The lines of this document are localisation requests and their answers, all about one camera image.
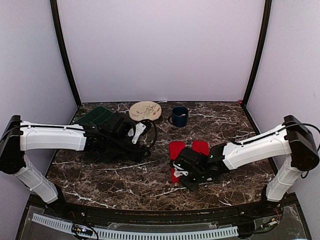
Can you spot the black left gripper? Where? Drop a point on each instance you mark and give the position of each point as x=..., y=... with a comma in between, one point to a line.
x=137, y=155

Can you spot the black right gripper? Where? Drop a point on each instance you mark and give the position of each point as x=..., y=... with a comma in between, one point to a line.
x=190, y=186

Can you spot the red santa sock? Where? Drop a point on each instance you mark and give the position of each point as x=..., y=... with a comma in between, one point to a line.
x=201, y=147
x=175, y=148

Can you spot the green divided plastic tray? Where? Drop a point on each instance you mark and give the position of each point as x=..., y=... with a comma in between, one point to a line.
x=97, y=115

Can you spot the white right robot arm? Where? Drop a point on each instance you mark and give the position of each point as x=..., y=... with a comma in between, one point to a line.
x=291, y=139

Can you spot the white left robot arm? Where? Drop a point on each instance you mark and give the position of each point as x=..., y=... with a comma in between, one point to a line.
x=22, y=136

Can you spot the beige floral ceramic plate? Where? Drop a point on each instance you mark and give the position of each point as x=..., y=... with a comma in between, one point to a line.
x=145, y=110

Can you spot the dark blue mug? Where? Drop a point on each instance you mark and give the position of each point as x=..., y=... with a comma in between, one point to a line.
x=179, y=116

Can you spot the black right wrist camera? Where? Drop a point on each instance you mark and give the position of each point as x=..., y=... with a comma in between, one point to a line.
x=186, y=159

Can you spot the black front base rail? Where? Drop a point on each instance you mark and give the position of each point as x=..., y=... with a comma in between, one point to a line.
x=239, y=214

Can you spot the white slotted cable duct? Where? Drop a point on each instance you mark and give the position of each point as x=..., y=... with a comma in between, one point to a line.
x=98, y=233

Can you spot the black left frame post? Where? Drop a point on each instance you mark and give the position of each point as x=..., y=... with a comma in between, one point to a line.
x=63, y=51

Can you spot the black frame post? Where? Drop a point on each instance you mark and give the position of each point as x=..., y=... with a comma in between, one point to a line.
x=63, y=51
x=258, y=52

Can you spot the black right frame post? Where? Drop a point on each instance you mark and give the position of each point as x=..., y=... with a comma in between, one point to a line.
x=258, y=52

